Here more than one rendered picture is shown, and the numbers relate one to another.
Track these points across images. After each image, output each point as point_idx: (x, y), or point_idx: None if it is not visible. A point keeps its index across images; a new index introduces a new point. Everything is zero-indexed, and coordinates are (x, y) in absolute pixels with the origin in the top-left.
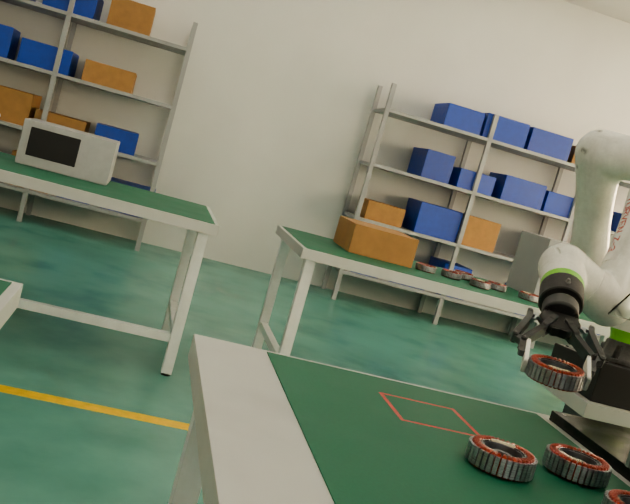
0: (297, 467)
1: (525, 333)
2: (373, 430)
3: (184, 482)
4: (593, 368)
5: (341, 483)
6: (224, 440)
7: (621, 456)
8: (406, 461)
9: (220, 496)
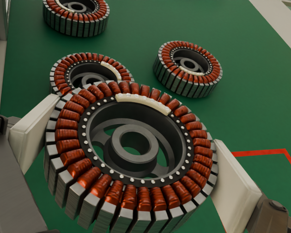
0: (289, 38)
1: (285, 218)
2: (289, 103)
3: None
4: (13, 122)
5: (267, 28)
6: None
7: None
8: (250, 61)
9: None
